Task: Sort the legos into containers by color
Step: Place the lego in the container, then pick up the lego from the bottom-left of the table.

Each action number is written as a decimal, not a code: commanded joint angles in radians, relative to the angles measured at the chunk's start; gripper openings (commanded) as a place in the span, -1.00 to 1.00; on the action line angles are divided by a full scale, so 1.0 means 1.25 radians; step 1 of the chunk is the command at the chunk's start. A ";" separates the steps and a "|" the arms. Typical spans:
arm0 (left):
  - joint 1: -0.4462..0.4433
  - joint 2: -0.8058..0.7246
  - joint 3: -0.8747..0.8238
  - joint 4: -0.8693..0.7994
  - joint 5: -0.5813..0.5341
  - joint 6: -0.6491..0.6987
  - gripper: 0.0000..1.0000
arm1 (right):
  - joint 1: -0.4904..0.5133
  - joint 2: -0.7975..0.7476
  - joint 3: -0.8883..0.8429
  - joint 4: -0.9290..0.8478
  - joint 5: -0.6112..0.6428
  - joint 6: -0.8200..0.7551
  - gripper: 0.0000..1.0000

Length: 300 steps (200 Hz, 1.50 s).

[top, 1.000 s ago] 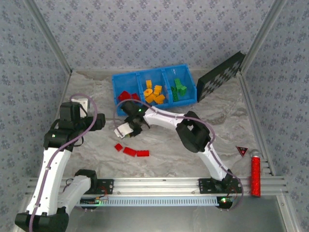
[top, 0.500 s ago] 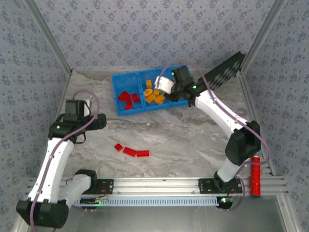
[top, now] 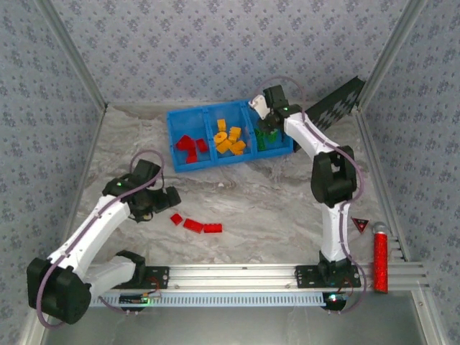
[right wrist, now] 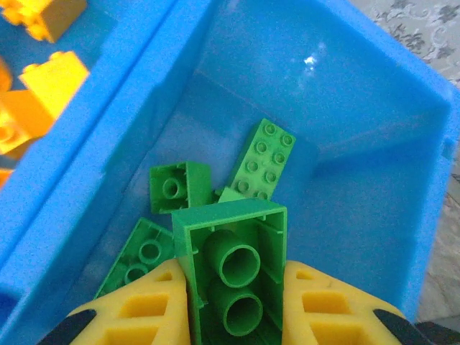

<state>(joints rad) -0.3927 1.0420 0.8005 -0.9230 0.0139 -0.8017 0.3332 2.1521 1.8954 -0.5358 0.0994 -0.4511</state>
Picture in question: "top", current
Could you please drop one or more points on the green round-stud lego brick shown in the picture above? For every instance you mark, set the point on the green round-stud lego brick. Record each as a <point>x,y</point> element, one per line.
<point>258,133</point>

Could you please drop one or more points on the small red lego brick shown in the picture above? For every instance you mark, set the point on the small red lego brick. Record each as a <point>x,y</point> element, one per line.
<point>176,219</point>
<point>191,158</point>

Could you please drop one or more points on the small yellow lego brick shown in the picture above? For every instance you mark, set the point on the small yellow lego brick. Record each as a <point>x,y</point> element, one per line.
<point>221,124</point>
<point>234,132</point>

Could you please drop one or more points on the long yellow lego brick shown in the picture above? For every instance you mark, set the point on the long yellow lego brick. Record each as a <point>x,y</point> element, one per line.
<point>224,146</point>
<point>238,147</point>

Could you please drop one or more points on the blue three-compartment plastic bin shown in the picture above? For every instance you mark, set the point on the blue three-compartment plastic bin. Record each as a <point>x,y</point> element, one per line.
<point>176,122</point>

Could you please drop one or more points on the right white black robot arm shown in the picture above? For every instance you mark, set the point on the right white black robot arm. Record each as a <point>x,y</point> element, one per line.
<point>334,233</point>

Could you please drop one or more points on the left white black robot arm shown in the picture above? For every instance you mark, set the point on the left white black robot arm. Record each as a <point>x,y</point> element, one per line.
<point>93,230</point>

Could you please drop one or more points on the black checkered board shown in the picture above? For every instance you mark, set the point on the black checkered board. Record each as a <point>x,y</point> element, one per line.
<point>338,104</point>

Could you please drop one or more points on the red black triangle sticker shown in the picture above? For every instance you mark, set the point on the red black triangle sticker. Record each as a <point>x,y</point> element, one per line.
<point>360,224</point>

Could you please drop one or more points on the grey metal sheet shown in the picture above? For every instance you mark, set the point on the grey metal sheet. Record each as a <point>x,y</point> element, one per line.
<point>233,327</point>

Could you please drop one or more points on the red glitter tube silver cap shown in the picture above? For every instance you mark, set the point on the red glitter tube silver cap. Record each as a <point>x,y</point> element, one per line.
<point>381,262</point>

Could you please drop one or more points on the left black mount plate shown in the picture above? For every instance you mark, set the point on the left black mount plate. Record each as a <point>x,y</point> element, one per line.
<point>160,278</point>

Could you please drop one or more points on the black mount plate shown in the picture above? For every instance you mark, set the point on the black mount plate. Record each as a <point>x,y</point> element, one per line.
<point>305,276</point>
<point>160,278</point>

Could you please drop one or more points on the left aluminium floor rail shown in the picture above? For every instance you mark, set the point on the left aluminium floor rail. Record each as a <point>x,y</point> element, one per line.
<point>94,138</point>

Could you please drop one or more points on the aluminium floor rail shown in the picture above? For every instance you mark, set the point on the aluminium floor rail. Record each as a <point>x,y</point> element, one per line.
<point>94,138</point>
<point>381,179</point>

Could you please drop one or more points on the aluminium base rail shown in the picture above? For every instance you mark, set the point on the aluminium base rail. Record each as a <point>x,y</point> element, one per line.
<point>233,276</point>

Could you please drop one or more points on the right aluminium floor rail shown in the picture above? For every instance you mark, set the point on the right aluminium floor rail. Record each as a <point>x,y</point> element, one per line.
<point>381,179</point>

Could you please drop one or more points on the right aluminium frame post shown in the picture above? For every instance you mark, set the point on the right aluminium frame post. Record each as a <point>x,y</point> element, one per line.
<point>391,54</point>

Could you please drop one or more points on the aluminium frame post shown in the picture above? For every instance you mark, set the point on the aluminium frame post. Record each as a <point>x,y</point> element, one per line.
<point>391,54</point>
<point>73,54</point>

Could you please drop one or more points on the right black mount plate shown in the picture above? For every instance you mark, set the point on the right black mount plate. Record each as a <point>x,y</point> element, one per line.
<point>305,276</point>

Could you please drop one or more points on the left aluminium frame post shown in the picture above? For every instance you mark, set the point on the left aluminium frame post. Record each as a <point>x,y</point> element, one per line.
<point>73,54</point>

